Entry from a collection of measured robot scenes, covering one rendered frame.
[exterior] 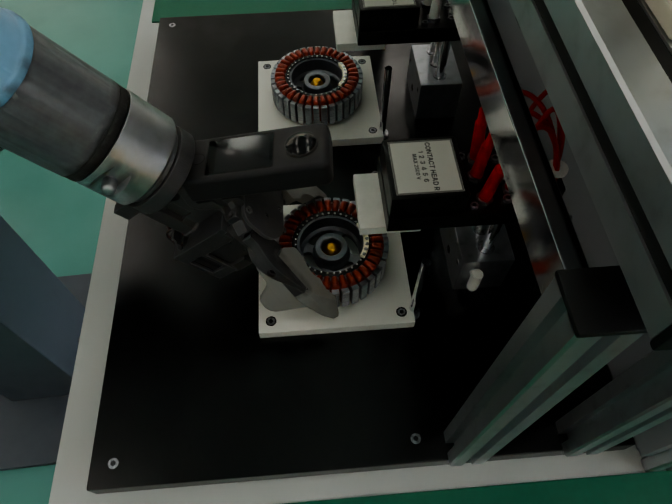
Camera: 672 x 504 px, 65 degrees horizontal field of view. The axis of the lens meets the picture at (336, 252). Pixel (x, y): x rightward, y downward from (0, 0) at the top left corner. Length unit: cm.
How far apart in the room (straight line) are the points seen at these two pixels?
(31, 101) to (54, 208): 140
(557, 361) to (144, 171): 28
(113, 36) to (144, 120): 189
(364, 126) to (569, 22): 42
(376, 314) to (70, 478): 31
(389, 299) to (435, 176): 15
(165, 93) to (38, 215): 106
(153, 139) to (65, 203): 137
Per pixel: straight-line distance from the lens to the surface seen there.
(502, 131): 32
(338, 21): 65
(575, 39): 27
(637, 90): 23
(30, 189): 184
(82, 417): 57
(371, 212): 46
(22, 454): 144
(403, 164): 44
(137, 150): 39
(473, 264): 51
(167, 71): 79
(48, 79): 37
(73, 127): 37
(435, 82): 67
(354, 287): 49
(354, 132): 66
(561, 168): 46
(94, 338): 59
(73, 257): 163
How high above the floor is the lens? 125
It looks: 58 degrees down
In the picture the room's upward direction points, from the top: straight up
